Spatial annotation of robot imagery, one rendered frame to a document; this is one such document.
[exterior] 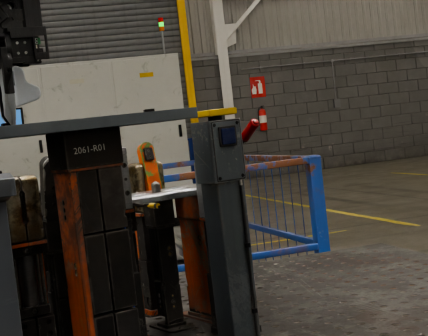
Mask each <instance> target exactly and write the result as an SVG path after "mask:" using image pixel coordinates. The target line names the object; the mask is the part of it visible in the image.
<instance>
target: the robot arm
mask: <svg viewBox="0 0 428 336"><path fill-rule="evenodd" d="M9 5H10V6H11V9H10V6H9ZM42 35H44V38H45V48H46V52H43V48H39V45H40V44H41V41H40V37H38V36H42ZM42 59H49V48H48V42H47V32H46V26H43V23H42V17H41V7H40V1H39V0H0V114H1V118H2V119H3V120H4V122H5V123H10V124H11V125H16V108H17V107H20V106H22V105H25V104H28V103H30V102H33V101H36V100H38V99H39V98H40V96H41V90H40V88H39V87H38V86H36V85H33V84H31V83H28V82H27V81H26V79H25V73H24V70H23V69H22V68H21V67H28V66H30V65H37V64H40V63H42ZM13 66H14V67H13Z"/></svg>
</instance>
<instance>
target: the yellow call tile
mask: <svg viewBox="0 0 428 336"><path fill-rule="evenodd" d="M236 113H237V108H236V107H230V108H223V109H210V110H204V111H198V112H197V114H198V117H197V118H202V117H208V121H216V120H223V119H222V115H231V114H236Z"/></svg>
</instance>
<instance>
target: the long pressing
mask: <svg viewBox="0 0 428 336"><path fill-rule="evenodd" d="M131 195H132V201H133V203H138V204H144V203H154V202H158V201H166V200H171V199H178V198H183V197H190V196H195V195H197V187H196V183H194V184H189V185H181V186H176V187H168V188H163V189H161V192H158V193H152V190H150V191H142V192H137V193H132V194H131Z"/></svg>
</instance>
